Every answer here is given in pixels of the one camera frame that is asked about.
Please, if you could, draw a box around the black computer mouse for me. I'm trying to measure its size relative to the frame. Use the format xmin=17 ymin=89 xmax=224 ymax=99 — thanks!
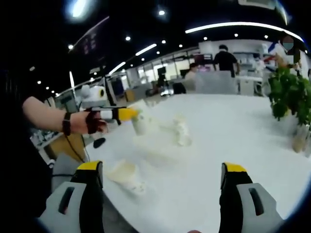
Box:
xmin=93 ymin=137 xmax=106 ymax=149

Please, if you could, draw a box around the person's left hand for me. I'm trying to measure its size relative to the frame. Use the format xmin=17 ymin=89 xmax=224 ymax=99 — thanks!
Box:
xmin=71 ymin=111 xmax=109 ymax=135

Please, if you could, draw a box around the person in dark clothes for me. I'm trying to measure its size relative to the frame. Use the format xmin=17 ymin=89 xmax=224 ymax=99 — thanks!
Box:
xmin=0 ymin=70 xmax=53 ymax=219

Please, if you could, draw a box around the green printed paper cup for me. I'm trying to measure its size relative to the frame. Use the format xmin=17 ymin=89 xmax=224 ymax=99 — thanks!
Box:
xmin=131 ymin=106 xmax=149 ymax=136
xmin=106 ymin=159 xmax=147 ymax=195

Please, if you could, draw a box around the green leafy plant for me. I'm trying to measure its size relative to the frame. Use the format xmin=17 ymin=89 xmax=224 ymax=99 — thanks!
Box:
xmin=268 ymin=67 xmax=311 ymax=127

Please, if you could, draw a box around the long ceiling light strip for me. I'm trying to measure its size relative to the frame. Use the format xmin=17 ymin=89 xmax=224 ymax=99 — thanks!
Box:
xmin=65 ymin=0 xmax=90 ymax=20
xmin=185 ymin=22 xmax=304 ymax=42

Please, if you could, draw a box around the grey panel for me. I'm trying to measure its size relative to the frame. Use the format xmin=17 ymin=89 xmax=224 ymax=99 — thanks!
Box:
xmin=195 ymin=71 xmax=238 ymax=95

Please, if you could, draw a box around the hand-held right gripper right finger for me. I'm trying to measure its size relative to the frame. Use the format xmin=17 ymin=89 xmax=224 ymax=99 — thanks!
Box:
xmin=219 ymin=162 xmax=284 ymax=233

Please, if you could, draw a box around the pile of paper cups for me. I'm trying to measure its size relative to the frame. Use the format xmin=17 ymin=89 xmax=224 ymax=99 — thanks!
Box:
xmin=172 ymin=113 xmax=193 ymax=148

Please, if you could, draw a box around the black wristband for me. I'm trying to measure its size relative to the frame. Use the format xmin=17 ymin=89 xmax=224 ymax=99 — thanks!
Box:
xmin=62 ymin=112 xmax=72 ymax=136

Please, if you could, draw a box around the white table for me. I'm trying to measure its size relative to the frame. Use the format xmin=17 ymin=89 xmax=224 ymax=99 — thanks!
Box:
xmin=84 ymin=93 xmax=311 ymax=233

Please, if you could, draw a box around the short ceiling light strip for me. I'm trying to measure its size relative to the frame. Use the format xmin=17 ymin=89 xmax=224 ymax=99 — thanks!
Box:
xmin=135 ymin=43 xmax=157 ymax=56

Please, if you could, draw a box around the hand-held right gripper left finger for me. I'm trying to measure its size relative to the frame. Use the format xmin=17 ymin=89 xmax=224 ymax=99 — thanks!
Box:
xmin=38 ymin=160 xmax=105 ymax=233

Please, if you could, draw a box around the ceiling air conditioner vent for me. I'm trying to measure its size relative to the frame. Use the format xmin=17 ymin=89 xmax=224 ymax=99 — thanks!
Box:
xmin=238 ymin=0 xmax=276 ymax=10

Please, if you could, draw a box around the clear glass vase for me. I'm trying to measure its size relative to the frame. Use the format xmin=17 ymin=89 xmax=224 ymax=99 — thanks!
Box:
xmin=302 ymin=123 xmax=311 ymax=152
xmin=292 ymin=123 xmax=304 ymax=153

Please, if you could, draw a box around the small wooden cabinet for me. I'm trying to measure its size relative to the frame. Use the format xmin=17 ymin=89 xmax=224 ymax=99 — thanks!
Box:
xmin=124 ymin=89 xmax=136 ymax=103

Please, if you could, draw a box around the black office chair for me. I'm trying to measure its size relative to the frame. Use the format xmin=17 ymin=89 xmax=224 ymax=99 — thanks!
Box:
xmin=173 ymin=82 xmax=187 ymax=95

